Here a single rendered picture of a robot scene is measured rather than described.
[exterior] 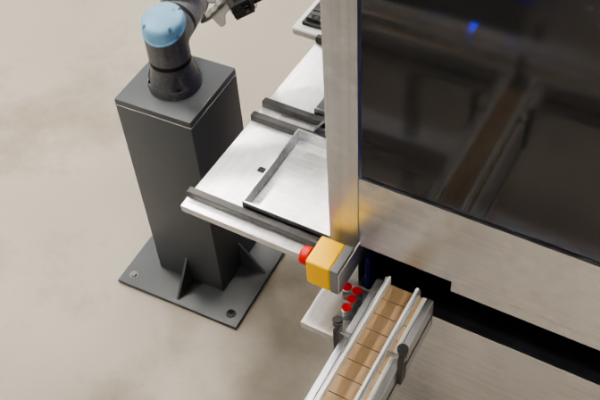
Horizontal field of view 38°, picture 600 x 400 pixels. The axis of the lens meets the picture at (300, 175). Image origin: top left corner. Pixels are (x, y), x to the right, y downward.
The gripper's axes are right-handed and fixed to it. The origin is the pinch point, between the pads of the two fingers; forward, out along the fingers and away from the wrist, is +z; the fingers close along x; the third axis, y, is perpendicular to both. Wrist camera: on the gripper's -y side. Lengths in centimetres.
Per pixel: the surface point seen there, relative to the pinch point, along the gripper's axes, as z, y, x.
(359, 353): 0, 98, -22
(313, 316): 6, 86, -13
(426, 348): -12, 101, 0
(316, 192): -7, 58, 1
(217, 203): 15, 51, -4
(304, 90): -16.3, 27.3, 15.7
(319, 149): -12.1, 46.9, 6.6
